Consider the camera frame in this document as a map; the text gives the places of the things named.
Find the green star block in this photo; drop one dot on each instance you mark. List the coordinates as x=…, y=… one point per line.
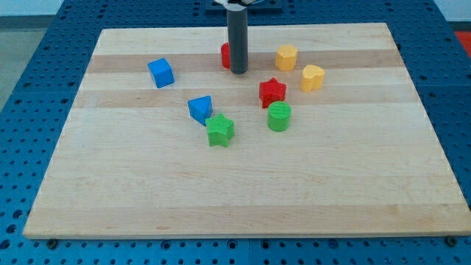
x=220, y=130

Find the red star block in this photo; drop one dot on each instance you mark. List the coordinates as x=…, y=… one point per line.
x=271, y=91

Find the blue triangle block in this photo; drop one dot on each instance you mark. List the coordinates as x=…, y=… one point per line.
x=200, y=109

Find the green cylinder block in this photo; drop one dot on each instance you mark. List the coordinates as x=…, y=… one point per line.
x=278, y=116

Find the red cylinder block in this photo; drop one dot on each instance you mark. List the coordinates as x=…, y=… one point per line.
x=225, y=55

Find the light wooden board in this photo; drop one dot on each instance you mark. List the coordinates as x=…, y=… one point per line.
x=360, y=157

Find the yellow hexagon block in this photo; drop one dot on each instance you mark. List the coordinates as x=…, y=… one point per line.
x=286, y=57

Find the yellow heart block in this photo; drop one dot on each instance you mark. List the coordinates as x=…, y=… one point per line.
x=312, y=78

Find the blue cube block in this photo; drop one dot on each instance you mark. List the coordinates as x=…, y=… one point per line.
x=161, y=72

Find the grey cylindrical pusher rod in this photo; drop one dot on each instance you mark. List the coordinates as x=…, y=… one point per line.
x=237, y=27

